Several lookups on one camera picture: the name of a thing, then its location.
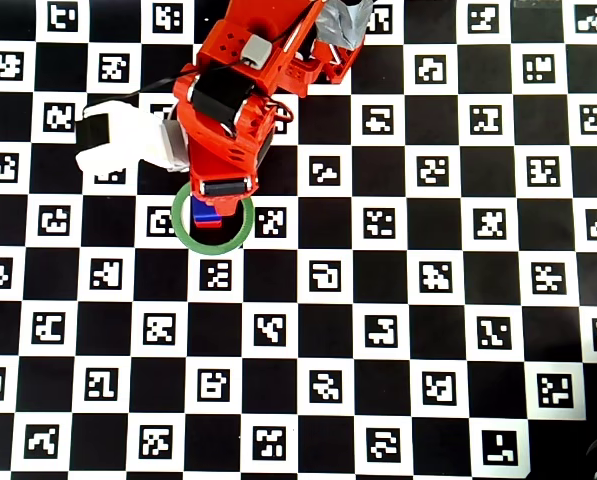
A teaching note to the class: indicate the red cube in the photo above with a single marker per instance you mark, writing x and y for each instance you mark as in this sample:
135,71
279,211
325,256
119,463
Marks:
209,225

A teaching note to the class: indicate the blue cube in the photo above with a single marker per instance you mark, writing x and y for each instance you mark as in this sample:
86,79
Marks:
203,212

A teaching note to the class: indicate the grey square pad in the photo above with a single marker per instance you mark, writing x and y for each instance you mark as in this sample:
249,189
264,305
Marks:
256,51

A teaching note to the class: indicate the red robot arm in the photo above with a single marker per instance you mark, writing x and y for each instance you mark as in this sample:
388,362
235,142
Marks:
278,20

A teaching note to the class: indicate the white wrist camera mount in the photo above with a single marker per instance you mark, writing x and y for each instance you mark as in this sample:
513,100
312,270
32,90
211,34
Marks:
128,140

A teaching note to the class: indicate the red gripper black motor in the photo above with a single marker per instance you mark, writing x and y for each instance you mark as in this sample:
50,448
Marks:
224,187

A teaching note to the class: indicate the black white marker checkerboard mat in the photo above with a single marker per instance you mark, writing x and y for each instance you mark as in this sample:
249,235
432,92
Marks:
328,330

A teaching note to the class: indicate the grey duct tape wad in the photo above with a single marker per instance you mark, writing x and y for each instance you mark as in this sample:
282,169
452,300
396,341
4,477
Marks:
343,22

